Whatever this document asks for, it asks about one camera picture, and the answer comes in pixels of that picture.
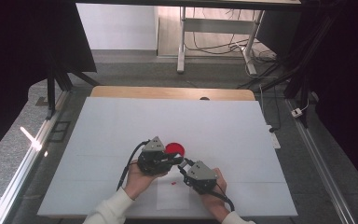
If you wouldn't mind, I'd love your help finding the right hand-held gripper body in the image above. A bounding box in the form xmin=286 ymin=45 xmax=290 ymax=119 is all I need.
xmin=182 ymin=160 xmax=219 ymax=196

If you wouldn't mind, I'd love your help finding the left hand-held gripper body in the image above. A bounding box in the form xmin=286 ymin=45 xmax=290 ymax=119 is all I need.
xmin=136 ymin=135 xmax=175 ymax=177

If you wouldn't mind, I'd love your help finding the red round ink dish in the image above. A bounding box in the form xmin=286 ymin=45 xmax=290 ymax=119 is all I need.
xmin=164 ymin=142 xmax=186 ymax=159

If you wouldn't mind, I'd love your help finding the person's right hand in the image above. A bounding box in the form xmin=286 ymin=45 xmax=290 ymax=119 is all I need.
xmin=200 ymin=167 xmax=228 ymax=223

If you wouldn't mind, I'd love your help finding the person's left hand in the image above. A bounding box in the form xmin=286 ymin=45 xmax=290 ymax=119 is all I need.
xmin=123 ymin=161 xmax=170 ymax=201

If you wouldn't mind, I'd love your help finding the large white table board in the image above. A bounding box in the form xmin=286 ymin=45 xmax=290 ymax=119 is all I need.
xmin=36 ymin=96 xmax=299 ymax=218

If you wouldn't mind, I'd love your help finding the white paper sheet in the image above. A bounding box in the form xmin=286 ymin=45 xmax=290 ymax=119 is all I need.
xmin=156 ymin=170 xmax=191 ymax=211

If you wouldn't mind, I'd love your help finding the wooden table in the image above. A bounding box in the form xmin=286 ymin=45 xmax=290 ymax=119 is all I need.
xmin=89 ymin=85 xmax=256 ymax=102

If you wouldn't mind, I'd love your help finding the white power strip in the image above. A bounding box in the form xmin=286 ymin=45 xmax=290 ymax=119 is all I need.
xmin=266 ymin=124 xmax=282 ymax=150

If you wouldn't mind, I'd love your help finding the small white plug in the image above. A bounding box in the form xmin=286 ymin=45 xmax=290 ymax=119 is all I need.
xmin=290 ymin=106 xmax=304 ymax=119

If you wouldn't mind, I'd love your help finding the black metal stand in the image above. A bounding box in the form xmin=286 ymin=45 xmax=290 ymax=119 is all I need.
xmin=237 ymin=0 xmax=348 ymax=129
xmin=44 ymin=60 xmax=101 ymax=121

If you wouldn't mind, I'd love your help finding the black curtain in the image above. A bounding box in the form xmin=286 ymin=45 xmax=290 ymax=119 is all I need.
xmin=0 ymin=0 xmax=98 ymax=166
xmin=255 ymin=0 xmax=358 ymax=195

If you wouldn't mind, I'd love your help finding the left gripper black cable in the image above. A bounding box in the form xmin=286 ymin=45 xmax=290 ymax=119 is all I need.
xmin=116 ymin=139 xmax=151 ymax=192

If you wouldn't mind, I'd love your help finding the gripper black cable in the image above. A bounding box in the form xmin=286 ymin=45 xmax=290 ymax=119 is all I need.
xmin=116 ymin=139 xmax=151 ymax=192
xmin=210 ymin=182 xmax=236 ymax=213

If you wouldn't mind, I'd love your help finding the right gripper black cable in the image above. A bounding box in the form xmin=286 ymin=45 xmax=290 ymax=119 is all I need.
xmin=210 ymin=182 xmax=236 ymax=213

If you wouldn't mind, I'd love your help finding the aluminium floor rail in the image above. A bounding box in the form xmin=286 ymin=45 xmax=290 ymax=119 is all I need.
xmin=284 ymin=98 xmax=357 ymax=224
xmin=0 ymin=89 xmax=73 ymax=224

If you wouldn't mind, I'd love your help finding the tangle of floor cables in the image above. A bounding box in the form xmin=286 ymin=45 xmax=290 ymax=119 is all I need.
xmin=185 ymin=7 xmax=281 ymax=63

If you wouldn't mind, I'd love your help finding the white metal desk frame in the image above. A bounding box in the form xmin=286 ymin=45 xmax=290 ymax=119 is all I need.
xmin=176 ymin=6 xmax=266 ymax=77

